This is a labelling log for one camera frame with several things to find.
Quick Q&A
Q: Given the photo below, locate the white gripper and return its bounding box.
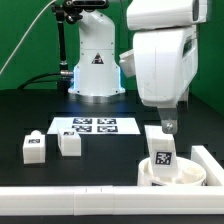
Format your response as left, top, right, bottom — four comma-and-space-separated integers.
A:
133, 26, 198, 134

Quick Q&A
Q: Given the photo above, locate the white round stool seat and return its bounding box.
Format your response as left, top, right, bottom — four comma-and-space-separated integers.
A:
137, 157, 206, 186

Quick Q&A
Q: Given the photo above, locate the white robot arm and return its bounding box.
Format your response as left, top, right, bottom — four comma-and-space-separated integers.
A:
71, 0, 208, 134

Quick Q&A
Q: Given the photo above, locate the white fiducial marker sheet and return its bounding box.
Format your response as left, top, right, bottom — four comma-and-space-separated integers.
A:
47, 117, 140, 135

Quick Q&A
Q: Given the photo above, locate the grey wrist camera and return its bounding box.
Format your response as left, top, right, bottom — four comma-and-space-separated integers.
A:
119, 50, 135, 77

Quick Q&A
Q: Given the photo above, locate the white right fence rail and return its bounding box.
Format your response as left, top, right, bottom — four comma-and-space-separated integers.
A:
191, 145, 224, 187

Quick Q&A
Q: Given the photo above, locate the white fence rail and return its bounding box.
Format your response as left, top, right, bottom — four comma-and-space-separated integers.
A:
191, 145, 224, 187
0, 186, 224, 216

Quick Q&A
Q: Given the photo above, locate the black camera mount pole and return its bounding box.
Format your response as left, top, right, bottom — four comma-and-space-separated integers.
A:
52, 1, 113, 97

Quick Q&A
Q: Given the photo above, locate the black cable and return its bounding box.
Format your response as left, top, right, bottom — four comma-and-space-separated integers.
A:
17, 72, 73, 90

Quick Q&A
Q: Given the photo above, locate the white front fence rail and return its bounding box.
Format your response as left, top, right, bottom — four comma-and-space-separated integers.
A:
0, 186, 224, 216

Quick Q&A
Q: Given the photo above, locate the white cable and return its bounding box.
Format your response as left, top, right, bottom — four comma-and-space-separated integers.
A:
0, 0, 58, 77

